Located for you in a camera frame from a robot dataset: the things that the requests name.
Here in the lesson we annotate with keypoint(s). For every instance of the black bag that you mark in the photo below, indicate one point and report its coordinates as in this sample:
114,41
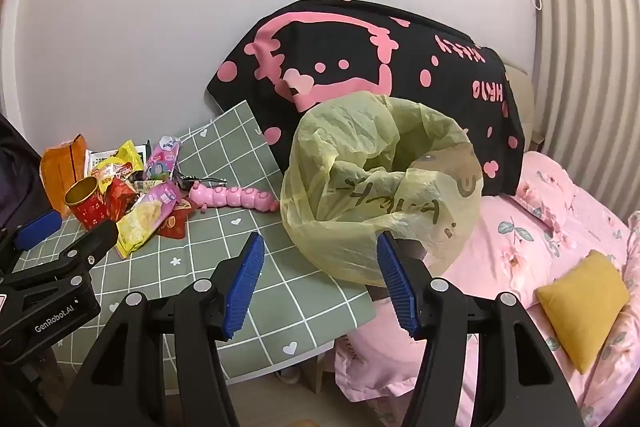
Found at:
22,195

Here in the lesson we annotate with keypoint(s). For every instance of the red gold can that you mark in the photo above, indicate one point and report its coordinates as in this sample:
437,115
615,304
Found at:
86,202

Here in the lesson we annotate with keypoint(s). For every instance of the beige striped curtain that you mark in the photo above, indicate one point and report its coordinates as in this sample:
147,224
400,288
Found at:
586,75

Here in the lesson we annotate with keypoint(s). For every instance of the pink floral bedding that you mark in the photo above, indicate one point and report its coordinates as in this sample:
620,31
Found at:
519,244

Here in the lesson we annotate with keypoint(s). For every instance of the yellow-green trash bag bin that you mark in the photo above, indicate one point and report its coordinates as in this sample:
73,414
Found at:
364,164

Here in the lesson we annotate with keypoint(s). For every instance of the purple yellow chip bag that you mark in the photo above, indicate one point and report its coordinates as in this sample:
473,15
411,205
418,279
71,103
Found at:
138,225

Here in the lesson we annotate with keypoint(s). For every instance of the yellow red snack packet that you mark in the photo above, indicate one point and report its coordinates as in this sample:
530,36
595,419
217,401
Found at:
121,164

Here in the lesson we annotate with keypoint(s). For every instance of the orange snack bag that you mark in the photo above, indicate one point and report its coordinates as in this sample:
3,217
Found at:
61,167

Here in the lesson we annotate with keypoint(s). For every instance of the black pink cartoon cloth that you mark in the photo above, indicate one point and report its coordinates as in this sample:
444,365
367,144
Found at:
313,50

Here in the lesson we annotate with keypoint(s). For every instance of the red round-print snack bag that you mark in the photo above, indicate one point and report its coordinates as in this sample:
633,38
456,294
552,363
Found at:
174,226

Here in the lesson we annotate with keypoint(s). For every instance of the yellow small pillow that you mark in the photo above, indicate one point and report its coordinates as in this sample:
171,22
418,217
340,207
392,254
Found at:
582,307

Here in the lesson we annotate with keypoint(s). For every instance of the pink caterpillar toy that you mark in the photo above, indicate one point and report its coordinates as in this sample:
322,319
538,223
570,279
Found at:
250,198

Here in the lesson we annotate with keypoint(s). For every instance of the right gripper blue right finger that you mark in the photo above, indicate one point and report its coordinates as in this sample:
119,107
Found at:
397,283

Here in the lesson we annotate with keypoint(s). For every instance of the blue object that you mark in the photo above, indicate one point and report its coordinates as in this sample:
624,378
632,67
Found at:
37,230

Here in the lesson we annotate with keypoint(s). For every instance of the red crinkled wrapper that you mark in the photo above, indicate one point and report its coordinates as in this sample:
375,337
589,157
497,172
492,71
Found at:
119,196

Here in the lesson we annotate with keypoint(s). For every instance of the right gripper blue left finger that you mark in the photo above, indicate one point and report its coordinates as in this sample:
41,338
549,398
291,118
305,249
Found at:
239,277

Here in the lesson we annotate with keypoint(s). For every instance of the green checked tablecloth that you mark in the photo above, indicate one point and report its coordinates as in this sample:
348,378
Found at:
281,309

